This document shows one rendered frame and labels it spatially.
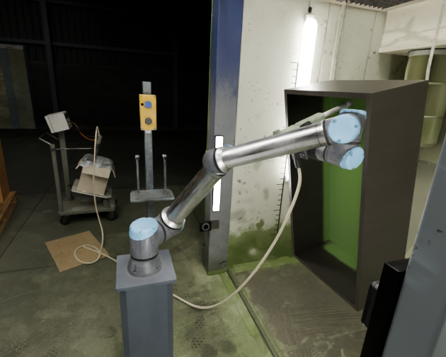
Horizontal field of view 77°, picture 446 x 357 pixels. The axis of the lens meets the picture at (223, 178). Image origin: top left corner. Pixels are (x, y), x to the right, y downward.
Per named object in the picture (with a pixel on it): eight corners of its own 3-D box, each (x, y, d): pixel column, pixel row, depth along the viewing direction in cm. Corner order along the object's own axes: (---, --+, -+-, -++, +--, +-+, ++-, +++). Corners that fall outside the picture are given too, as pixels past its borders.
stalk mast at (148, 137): (155, 266, 265) (150, 81, 216) (156, 270, 260) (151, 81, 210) (148, 267, 264) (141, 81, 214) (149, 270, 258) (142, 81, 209)
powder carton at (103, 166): (75, 177, 364) (82, 148, 357) (110, 185, 382) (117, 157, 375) (69, 191, 317) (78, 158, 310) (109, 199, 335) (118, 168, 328)
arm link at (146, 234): (124, 253, 154) (122, 224, 149) (146, 240, 168) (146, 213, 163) (144, 262, 147) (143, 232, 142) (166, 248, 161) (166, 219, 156)
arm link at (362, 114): (366, 110, 96) (358, 146, 100) (369, 109, 105) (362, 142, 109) (337, 108, 100) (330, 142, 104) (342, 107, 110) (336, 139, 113)
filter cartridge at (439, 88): (437, 156, 246) (466, 52, 220) (431, 163, 220) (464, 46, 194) (391, 149, 269) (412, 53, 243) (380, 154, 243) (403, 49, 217)
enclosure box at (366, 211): (328, 239, 223) (330, 80, 178) (401, 287, 171) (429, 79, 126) (292, 255, 212) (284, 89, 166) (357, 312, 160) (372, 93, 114)
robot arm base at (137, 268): (127, 280, 148) (126, 263, 145) (127, 259, 165) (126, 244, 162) (164, 274, 154) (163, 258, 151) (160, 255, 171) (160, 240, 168)
